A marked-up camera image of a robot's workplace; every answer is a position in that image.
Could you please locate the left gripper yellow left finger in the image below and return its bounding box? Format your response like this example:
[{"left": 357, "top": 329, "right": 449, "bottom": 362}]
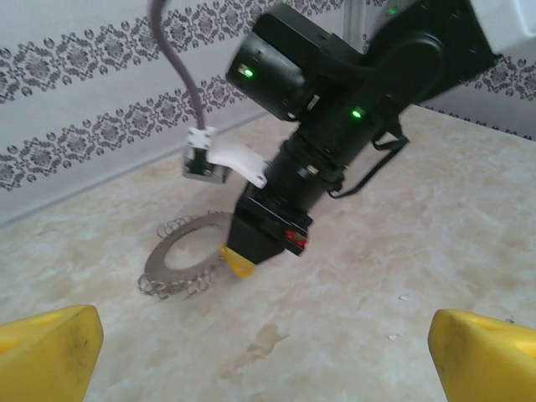
[{"left": 0, "top": 304, "right": 105, "bottom": 402}]

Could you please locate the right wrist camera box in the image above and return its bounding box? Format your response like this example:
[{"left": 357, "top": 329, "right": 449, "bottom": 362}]
[{"left": 182, "top": 125, "right": 269, "bottom": 188}]

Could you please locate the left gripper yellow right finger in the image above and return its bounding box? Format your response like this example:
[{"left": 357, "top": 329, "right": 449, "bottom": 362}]
[{"left": 426, "top": 308, "right": 536, "bottom": 402}]

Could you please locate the metal keyring disc with rings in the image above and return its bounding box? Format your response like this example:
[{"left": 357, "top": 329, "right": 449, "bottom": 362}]
[{"left": 137, "top": 211, "right": 235, "bottom": 301}]

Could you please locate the thin black cable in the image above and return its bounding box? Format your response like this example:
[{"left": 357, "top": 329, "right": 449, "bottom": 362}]
[{"left": 329, "top": 121, "right": 410, "bottom": 198}]

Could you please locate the aluminium wall bottom rail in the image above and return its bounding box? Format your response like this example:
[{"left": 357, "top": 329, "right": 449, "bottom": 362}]
[
  {"left": 0, "top": 111, "right": 273, "bottom": 230},
  {"left": 416, "top": 102, "right": 536, "bottom": 142}
]

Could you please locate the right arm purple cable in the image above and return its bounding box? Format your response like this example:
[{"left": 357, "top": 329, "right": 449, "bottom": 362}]
[{"left": 148, "top": 0, "right": 210, "bottom": 135}]

